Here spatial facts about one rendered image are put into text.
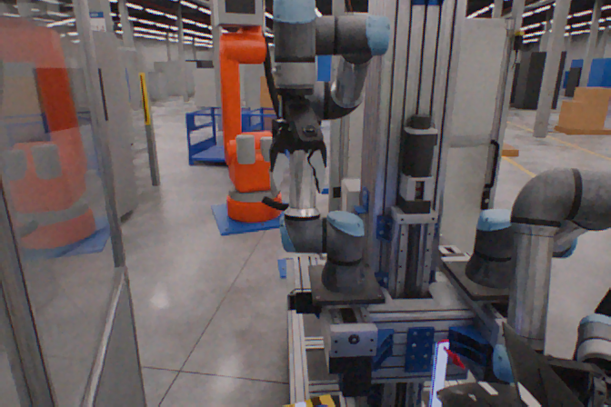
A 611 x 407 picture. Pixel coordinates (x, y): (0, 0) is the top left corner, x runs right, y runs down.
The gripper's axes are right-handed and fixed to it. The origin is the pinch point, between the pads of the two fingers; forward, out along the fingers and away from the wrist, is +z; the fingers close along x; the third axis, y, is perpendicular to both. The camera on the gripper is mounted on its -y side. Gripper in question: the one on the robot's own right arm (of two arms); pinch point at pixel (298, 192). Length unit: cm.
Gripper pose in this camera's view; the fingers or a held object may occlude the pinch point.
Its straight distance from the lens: 75.1
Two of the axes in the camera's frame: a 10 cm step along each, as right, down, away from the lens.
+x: -9.5, 0.9, -3.0
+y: -3.1, -2.7, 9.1
